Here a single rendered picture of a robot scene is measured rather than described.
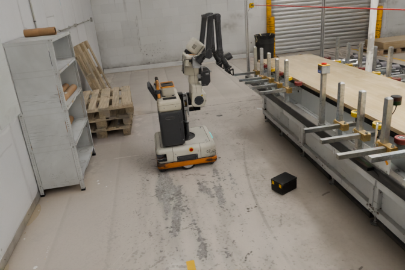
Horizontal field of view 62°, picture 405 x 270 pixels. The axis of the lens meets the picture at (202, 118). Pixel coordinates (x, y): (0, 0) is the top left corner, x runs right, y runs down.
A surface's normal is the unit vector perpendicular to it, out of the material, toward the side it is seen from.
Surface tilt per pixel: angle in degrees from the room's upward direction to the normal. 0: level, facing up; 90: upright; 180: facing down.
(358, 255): 0
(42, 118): 90
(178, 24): 90
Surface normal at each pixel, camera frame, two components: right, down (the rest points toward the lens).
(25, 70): 0.17, 0.32
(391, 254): -0.08, -0.94
